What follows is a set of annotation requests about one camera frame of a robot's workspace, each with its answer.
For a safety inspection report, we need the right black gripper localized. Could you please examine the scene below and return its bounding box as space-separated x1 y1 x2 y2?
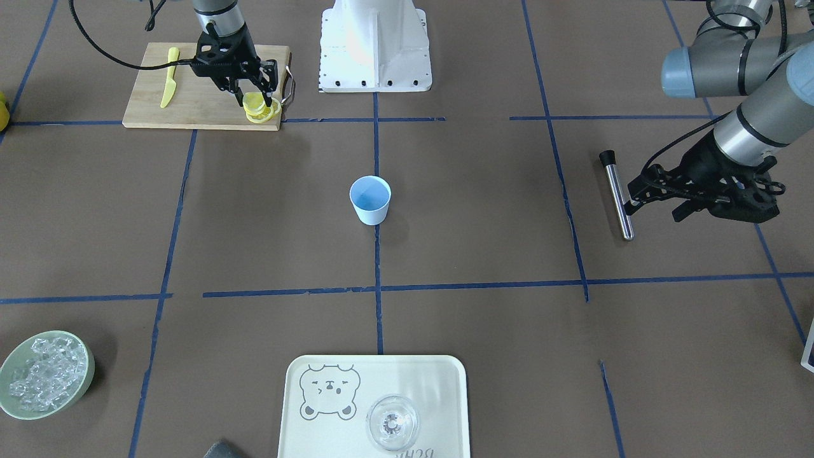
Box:
191 24 279 107

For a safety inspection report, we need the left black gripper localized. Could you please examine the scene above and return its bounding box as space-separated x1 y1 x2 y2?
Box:
623 137 785 223

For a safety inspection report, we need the lemon slice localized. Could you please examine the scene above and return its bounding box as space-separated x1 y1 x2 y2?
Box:
242 99 282 124
244 92 268 112
246 107 280 124

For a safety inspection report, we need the steel muddler black tip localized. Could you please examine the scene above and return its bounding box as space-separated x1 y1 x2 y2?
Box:
598 149 635 241

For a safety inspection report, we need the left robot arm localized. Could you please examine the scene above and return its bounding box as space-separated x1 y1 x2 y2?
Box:
620 1 813 223

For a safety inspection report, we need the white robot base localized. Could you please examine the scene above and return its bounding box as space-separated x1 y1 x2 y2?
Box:
318 1 433 94

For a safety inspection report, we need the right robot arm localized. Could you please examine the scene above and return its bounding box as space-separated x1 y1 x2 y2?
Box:
191 1 279 107

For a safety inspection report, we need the light blue cup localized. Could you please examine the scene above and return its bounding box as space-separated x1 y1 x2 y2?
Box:
349 175 392 226

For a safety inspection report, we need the yellow lemon at edge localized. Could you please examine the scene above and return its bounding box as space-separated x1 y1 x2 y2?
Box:
0 91 11 132

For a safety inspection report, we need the bamboo cutting board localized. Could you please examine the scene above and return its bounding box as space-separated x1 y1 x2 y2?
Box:
122 43 293 132

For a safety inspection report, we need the yellow plastic knife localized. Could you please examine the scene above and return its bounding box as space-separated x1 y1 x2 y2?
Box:
160 46 180 108

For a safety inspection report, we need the cream bear tray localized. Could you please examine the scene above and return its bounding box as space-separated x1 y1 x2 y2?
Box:
277 356 471 457

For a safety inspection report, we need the green bowl of ice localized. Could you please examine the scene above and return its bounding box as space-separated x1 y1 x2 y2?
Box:
1 330 95 420

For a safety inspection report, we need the clear wine glass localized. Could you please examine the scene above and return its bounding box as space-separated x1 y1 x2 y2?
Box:
366 394 420 453

